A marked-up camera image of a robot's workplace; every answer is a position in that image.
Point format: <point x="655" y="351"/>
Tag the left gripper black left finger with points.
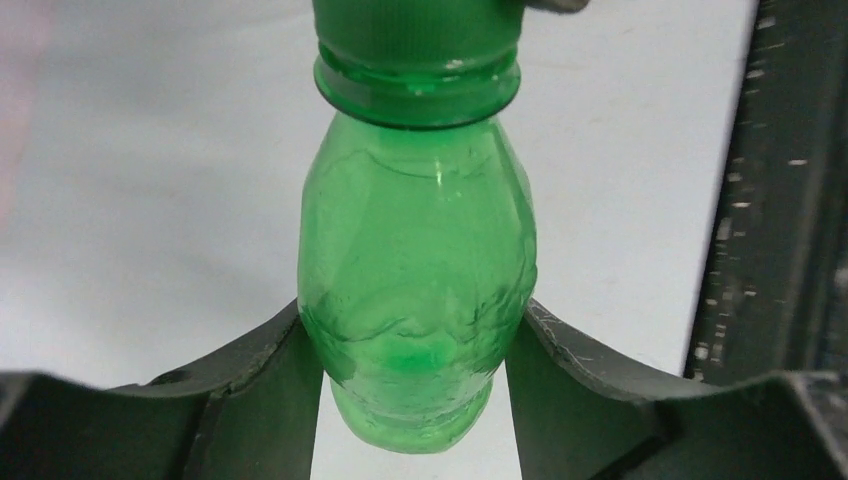
<point x="247" y="410"/>

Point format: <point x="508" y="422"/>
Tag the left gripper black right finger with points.
<point x="582" y="410"/>

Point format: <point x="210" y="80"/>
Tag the green plastic bottle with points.
<point x="417" y="252"/>

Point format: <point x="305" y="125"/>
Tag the green bottle cap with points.
<point x="418" y="35"/>

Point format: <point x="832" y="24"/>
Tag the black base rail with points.
<point x="774" y="290"/>

